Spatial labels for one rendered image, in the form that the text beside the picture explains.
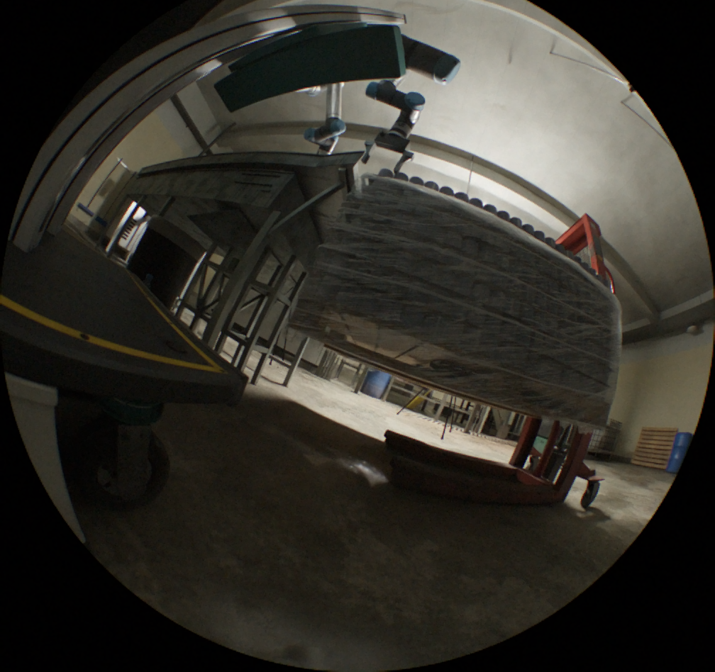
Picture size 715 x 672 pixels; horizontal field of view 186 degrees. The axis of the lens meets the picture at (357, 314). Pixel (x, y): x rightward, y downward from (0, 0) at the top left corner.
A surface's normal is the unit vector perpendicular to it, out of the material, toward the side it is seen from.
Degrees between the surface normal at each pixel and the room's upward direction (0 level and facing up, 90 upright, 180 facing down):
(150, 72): 90
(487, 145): 180
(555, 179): 180
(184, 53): 90
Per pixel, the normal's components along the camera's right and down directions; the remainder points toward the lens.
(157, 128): 0.92, 0.37
